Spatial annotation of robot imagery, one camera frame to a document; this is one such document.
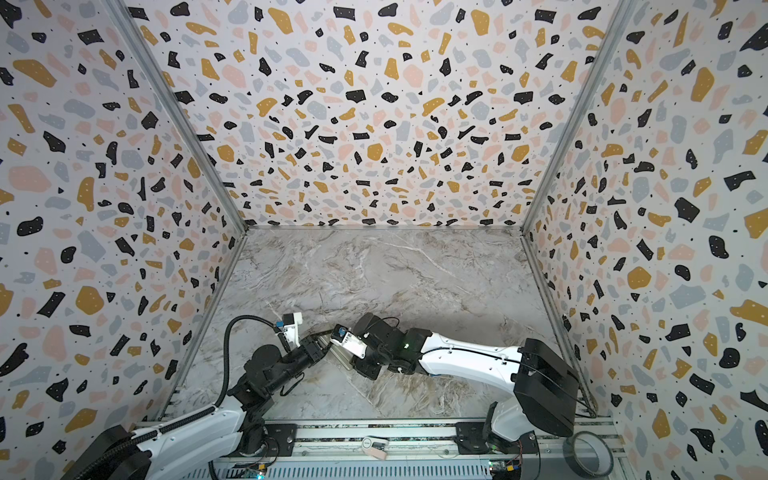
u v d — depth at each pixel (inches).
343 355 30.0
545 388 16.6
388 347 23.3
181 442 19.2
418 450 28.9
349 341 26.6
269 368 24.4
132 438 17.6
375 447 28.3
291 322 29.4
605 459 27.6
